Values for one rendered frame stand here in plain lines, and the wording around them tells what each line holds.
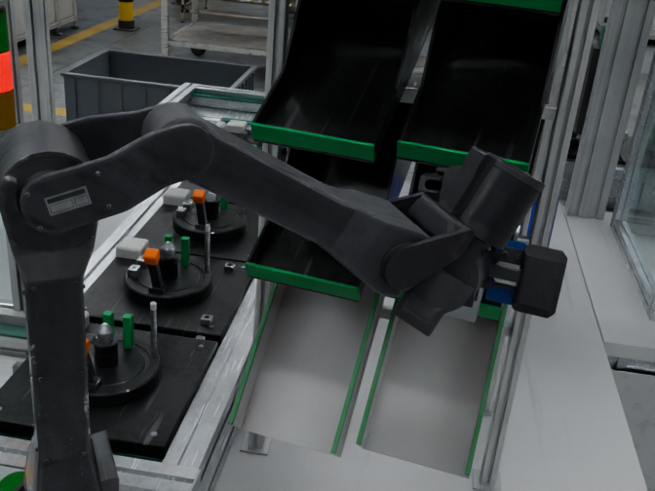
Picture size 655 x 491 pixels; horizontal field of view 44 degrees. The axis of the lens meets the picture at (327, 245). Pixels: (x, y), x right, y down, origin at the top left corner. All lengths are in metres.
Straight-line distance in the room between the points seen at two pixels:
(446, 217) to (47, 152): 0.30
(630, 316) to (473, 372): 0.73
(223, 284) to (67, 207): 0.87
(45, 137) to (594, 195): 1.71
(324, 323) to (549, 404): 0.48
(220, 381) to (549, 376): 0.58
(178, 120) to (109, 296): 0.83
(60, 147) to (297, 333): 0.57
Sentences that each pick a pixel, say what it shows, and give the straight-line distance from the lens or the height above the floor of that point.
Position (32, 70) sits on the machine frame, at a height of 1.07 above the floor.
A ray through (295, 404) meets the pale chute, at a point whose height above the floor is 1.02.
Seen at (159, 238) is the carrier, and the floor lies 0.97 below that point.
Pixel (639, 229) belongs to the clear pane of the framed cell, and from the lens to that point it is 1.88.
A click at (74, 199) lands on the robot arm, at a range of 0.49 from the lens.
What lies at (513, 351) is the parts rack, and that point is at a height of 1.08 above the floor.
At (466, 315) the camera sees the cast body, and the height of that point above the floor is 1.21.
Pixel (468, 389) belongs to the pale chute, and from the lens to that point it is 0.99.
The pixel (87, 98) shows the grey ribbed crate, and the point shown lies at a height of 0.76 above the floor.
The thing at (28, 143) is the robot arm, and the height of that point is 1.45.
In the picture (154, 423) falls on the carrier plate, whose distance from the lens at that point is 1.04.
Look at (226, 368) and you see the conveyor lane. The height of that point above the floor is 0.95.
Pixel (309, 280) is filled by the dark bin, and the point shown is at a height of 1.21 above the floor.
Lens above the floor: 1.62
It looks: 26 degrees down
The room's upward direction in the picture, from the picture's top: 5 degrees clockwise
